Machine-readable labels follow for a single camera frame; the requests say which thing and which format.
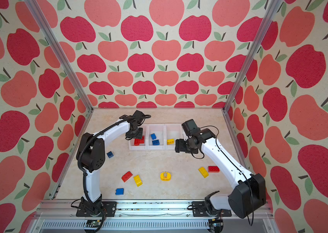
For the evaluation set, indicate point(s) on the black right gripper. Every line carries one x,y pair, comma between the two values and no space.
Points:
179,147

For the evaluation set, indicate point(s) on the white plastic bin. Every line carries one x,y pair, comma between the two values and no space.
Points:
173,131
158,130
140,144

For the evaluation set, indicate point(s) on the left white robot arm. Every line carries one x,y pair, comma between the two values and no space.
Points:
91,153

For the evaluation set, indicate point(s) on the red lego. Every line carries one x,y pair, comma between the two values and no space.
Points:
213,169
126,176
142,140
136,142

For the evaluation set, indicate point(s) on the right aluminium corner post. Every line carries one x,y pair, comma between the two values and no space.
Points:
255,46

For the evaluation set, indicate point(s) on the middle white plastic bin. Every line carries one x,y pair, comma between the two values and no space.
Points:
158,130

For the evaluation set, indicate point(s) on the left aluminium corner post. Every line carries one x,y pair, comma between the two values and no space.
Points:
58,51

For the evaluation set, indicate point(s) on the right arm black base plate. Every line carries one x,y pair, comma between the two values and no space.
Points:
201,209

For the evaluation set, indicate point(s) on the right white plastic bin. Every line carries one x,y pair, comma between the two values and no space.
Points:
173,131

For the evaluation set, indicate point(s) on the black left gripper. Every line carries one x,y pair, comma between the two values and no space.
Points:
129,136

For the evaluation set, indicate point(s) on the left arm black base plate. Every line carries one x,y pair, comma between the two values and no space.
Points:
86,209

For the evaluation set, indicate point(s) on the blue lego front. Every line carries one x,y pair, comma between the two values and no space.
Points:
119,191

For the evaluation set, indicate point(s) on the left white plastic bin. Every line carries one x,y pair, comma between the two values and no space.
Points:
140,144

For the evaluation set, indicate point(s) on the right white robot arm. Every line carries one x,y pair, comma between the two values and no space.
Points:
248,189

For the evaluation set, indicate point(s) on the aluminium corner post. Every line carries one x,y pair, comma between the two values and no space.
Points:
58,51
255,46

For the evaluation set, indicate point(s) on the round yellow lego piece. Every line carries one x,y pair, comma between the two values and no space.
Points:
165,176

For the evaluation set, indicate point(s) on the aluminium front rail frame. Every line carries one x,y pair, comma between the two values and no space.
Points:
145,216

